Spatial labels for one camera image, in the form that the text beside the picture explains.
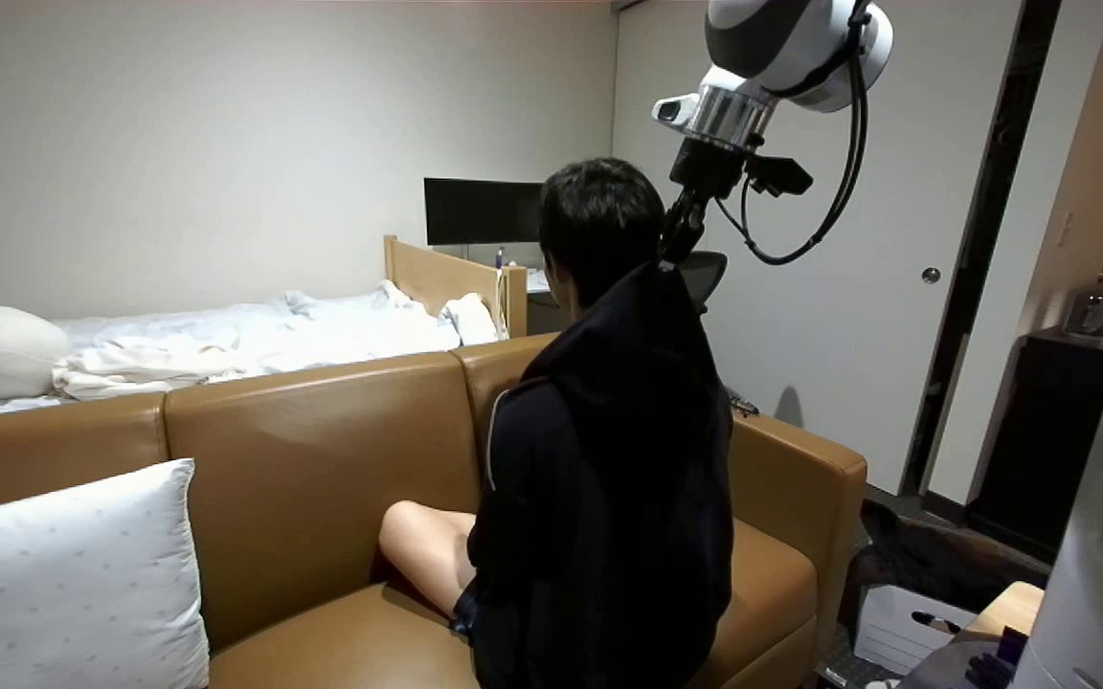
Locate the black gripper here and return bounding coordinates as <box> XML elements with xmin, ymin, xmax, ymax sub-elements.
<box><xmin>654</xmin><ymin>134</ymin><xmax>758</xmax><ymax>270</ymax></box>

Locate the seated person with dark hair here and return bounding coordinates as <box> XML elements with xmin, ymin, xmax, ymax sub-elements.
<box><xmin>377</xmin><ymin>153</ymin><xmax>672</xmax><ymax>622</ymax></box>

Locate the wide black monitor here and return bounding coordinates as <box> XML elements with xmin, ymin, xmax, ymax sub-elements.
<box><xmin>421</xmin><ymin>174</ymin><xmax>549</xmax><ymax>247</ymax></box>

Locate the black vertical beam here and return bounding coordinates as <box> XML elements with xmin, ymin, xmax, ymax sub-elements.
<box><xmin>895</xmin><ymin>0</ymin><xmax>1067</xmax><ymax>501</ymax></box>

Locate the dark cabinet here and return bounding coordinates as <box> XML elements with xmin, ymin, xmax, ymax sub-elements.
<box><xmin>966</xmin><ymin>324</ymin><xmax>1103</xmax><ymax>566</ymax></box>

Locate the dark bag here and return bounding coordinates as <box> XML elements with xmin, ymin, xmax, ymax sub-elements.
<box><xmin>848</xmin><ymin>493</ymin><xmax>1055</xmax><ymax>626</ymax></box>

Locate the white cardboard box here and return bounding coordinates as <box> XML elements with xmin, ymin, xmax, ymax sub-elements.
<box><xmin>849</xmin><ymin>580</ymin><xmax>986</xmax><ymax>681</ymax></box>

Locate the tan leather sofa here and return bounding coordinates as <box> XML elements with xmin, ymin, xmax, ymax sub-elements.
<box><xmin>0</xmin><ymin>333</ymin><xmax>869</xmax><ymax>689</ymax></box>

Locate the white bedding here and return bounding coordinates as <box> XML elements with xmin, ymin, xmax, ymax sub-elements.
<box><xmin>0</xmin><ymin>278</ymin><xmax>506</xmax><ymax>426</ymax></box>

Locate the tan paper item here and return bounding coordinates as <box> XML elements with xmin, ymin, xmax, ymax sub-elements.
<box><xmin>966</xmin><ymin>576</ymin><xmax>1048</xmax><ymax>643</ymax></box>

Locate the white dotted pillow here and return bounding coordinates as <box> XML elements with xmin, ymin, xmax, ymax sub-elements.
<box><xmin>0</xmin><ymin>455</ymin><xmax>216</xmax><ymax>689</ymax></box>

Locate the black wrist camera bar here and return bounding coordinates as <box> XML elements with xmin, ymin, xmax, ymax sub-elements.
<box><xmin>743</xmin><ymin>150</ymin><xmax>820</xmax><ymax>197</ymax></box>

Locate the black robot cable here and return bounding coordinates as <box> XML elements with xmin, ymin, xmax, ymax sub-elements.
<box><xmin>714</xmin><ymin>0</ymin><xmax>878</xmax><ymax>270</ymax></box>

